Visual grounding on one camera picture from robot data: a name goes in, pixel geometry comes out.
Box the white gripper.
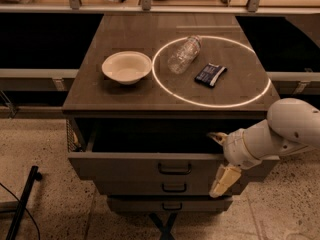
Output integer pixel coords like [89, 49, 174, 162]
[207, 129, 262, 198]

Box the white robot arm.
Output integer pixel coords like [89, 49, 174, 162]
[207, 98, 320, 198]

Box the wire mesh basket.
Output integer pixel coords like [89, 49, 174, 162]
[66, 119, 83, 152]

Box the black floor cable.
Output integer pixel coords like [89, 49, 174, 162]
[0, 182, 42, 240]

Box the grey metal railing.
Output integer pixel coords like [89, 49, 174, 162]
[0, 0, 320, 15]

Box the white bowl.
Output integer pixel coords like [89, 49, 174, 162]
[102, 51, 152, 85]

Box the grey drawer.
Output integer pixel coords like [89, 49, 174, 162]
[67, 120, 281, 182]
[107, 196, 233, 213]
[94, 178, 213, 196]

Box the clear plastic water bottle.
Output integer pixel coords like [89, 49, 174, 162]
[168, 35, 202, 74]

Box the dark blue snack packet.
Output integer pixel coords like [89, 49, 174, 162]
[194, 63, 227, 88]

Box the black metal stand leg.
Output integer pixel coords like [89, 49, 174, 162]
[6, 166, 42, 240]

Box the grey wooden drawer cabinet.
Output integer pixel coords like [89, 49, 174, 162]
[63, 13, 279, 198]

